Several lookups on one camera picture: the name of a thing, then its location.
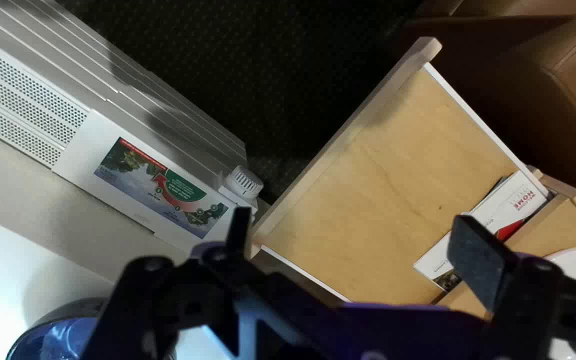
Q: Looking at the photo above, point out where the wooden side cabinet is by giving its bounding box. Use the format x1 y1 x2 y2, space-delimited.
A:
417 172 576 316

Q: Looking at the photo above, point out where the blue bowl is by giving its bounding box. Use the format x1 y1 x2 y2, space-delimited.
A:
4 298 105 360

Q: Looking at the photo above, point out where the brown leather armchair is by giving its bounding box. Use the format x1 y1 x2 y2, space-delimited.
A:
397 0 576 185

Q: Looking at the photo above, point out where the white wall heater unit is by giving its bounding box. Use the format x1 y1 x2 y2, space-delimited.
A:
0 0 254 246

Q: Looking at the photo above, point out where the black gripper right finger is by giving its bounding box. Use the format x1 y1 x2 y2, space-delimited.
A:
448 213 518 313

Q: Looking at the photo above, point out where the wooden pullout table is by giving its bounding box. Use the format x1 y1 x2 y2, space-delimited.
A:
249 35 526 303

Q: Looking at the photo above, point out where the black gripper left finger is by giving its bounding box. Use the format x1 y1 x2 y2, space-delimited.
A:
224 208 252 258

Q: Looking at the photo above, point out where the white red leaflet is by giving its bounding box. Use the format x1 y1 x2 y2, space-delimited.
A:
413 172 550 291

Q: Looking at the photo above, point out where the colourful sticker on heater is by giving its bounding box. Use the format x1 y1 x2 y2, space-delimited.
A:
94 138 229 237

